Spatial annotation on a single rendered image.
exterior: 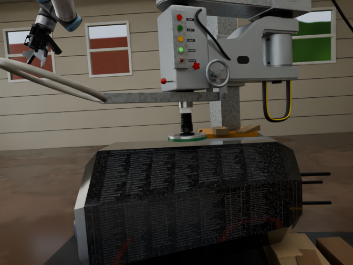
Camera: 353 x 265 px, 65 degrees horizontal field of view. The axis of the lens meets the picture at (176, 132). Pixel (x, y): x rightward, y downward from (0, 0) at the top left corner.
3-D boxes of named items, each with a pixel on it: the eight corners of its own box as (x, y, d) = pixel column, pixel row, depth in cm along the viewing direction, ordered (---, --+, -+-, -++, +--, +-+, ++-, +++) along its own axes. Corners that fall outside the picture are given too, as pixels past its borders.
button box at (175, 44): (186, 69, 143) (183, 11, 141) (188, 68, 141) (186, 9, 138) (172, 69, 140) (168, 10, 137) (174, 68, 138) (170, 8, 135)
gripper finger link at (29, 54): (16, 57, 144) (26, 44, 141) (28, 62, 148) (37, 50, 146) (17, 61, 142) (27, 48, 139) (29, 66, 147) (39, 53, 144)
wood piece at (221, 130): (212, 132, 230) (211, 126, 229) (224, 132, 230) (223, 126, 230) (216, 135, 210) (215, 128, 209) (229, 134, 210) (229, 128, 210)
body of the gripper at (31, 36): (22, 46, 139) (30, 23, 140) (39, 53, 146) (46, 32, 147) (30, 46, 135) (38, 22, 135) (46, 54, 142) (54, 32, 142)
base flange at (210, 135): (198, 133, 272) (198, 128, 272) (250, 130, 266) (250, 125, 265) (196, 139, 224) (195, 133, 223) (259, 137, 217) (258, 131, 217)
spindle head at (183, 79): (215, 94, 175) (211, 21, 171) (235, 92, 155) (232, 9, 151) (161, 97, 161) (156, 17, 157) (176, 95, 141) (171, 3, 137)
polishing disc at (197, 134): (210, 136, 149) (210, 134, 148) (171, 140, 145) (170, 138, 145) (200, 133, 170) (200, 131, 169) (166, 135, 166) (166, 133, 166)
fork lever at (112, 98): (213, 101, 174) (212, 93, 173) (230, 100, 156) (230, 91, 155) (99, 104, 146) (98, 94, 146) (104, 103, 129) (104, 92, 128)
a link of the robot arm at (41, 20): (50, 24, 148) (60, 24, 143) (47, 33, 148) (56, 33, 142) (34, 15, 141) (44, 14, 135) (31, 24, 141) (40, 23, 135)
